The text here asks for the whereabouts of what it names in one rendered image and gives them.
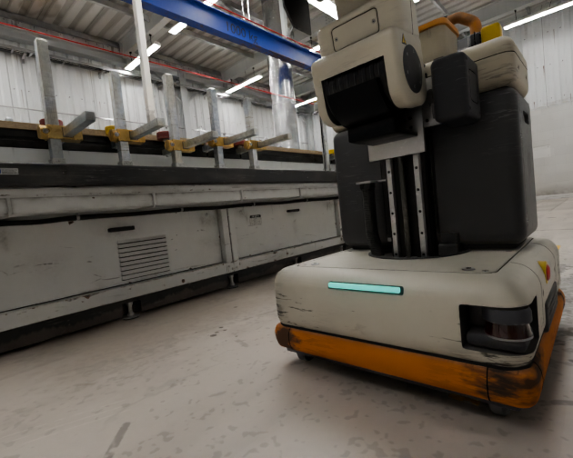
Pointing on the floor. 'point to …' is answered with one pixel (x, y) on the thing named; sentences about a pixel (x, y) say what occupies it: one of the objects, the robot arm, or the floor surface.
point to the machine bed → (134, 244)
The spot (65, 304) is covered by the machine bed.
